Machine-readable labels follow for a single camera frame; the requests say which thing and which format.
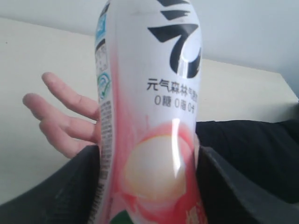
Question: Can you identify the black sleeved right forearm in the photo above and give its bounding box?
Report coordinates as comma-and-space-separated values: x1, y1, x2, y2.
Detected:
195, 104, 299, 204

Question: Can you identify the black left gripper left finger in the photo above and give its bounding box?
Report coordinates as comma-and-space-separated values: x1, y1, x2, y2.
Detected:
0, 146, 100, 224

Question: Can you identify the pink peach soda bottle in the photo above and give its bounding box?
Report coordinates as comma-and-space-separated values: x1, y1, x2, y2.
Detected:
89, 0, 207, 224

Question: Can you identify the person's right hand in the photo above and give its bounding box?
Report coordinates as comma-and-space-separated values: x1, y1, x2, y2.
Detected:
22, 72, 101, 159

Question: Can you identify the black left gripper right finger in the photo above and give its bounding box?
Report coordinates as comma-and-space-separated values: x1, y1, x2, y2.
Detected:
197, 147, 299, 224

